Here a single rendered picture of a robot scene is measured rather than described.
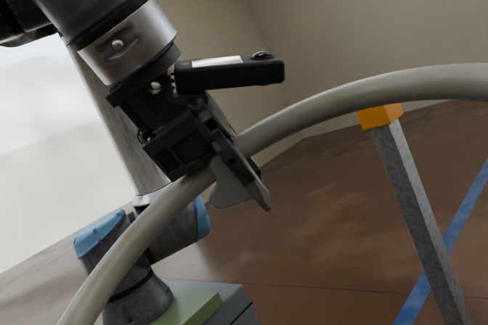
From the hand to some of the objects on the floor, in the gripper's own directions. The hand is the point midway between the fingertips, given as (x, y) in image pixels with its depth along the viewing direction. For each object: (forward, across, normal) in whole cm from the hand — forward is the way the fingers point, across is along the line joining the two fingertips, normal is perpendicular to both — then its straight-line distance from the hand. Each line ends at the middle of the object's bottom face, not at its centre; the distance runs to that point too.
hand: (263, 186), depth 51 cm
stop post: (+156, -62, +18) cm, 169 cm away
